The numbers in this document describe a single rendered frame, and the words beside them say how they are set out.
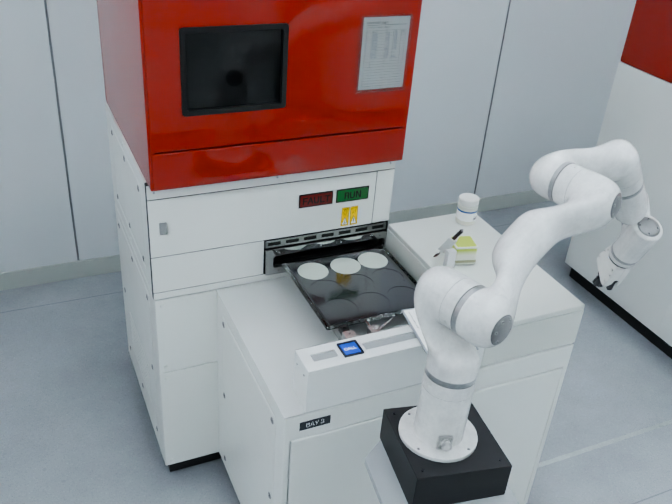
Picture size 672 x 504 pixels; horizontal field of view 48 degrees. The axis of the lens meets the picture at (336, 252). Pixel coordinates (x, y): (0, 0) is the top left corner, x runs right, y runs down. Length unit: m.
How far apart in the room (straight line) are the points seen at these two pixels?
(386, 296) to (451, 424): 0.67
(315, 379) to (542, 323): 0.72
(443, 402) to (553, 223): 0.47
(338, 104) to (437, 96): 2.14
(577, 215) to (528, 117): 3.11
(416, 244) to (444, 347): 0.85
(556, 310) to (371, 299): 0.55
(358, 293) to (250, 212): 0.42
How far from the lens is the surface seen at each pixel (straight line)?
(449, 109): 4.43
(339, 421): 2.09
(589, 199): 1.72
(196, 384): 2.68
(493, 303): 1.58
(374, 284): 2.37
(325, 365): 1.94
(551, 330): 2.33
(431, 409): 1.75
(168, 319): 2.48
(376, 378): 2.05
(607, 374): 3.75
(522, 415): 2.52
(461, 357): 1.68
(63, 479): 3.04
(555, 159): 1.81
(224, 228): 2.35
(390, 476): 1.89
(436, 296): 1.62
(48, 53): 3.60
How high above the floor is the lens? 2.21
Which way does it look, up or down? 31 degrees down
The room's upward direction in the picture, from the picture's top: 5 degrees clockwise
